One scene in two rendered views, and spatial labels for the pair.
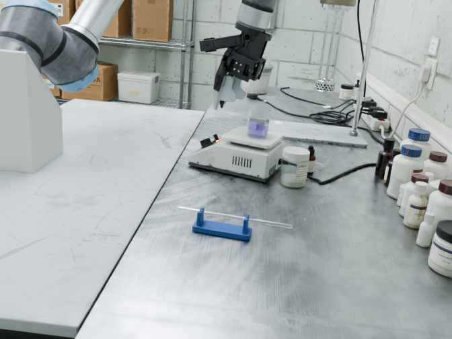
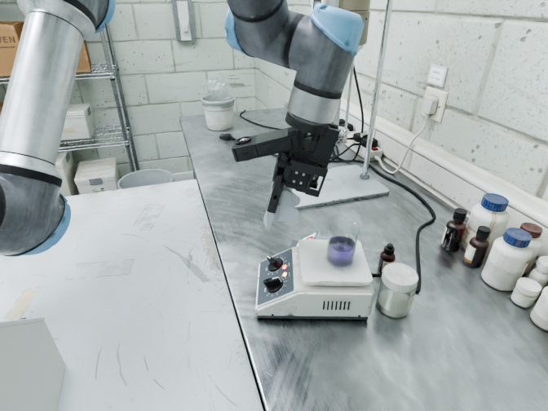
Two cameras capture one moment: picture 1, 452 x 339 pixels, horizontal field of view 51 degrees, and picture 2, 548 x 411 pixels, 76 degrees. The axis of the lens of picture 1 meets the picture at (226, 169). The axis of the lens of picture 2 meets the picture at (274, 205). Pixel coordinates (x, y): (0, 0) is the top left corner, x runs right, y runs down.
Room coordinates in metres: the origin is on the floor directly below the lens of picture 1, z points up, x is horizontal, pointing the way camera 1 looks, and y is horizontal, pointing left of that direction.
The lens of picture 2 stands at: (0.65, 0.22, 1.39)
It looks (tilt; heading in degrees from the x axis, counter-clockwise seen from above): 31 degrees down; 339
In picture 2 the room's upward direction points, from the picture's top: straight up
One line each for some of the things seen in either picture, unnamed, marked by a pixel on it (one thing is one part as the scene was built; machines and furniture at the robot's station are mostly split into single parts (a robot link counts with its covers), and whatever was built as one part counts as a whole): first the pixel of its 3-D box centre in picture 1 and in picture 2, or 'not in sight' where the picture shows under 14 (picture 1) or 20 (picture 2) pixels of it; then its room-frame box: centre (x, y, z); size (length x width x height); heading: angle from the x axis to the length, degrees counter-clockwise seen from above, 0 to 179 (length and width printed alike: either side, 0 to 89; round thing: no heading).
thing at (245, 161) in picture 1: (241, 152); (316, 279); (1.08, -0.03, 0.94); 0.22 x 0.13 x 0.08; 68
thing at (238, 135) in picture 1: (253, 136); (333, 260); (1.07, -0.06, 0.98); 0.12 x 0.12 x 0.01; 68
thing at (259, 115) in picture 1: (257, 121); (341, 245); (1.06, -0.06, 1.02); 0.06 x 0.05 x 0.08; 135
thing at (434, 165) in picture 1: (433, 174); (523, 247); (1.00, -0.46, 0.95); 0.06 x 0.06 x 0.10
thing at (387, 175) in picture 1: (394, 168); (478, 245); (1.04, -0.39, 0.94); 0.04 x 0.04 x 0.09
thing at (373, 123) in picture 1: (369, 113); (348, 136); (1.77, -0.52, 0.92); 0.40 x 0.06 x 0.04; 177
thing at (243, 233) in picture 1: (222, 222); not in sight; (0.74, 0.00, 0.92); 0.10 x 0.03 x 0.04; 80
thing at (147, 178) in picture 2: not in sight; (152, 208); (2.74, 0.25, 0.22); 0.33 x 0.33 x 0.41
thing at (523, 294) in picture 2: (407, 196); (525, 293); (0.93, -0.38, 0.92); 0.04 x 0.04 x 0.04
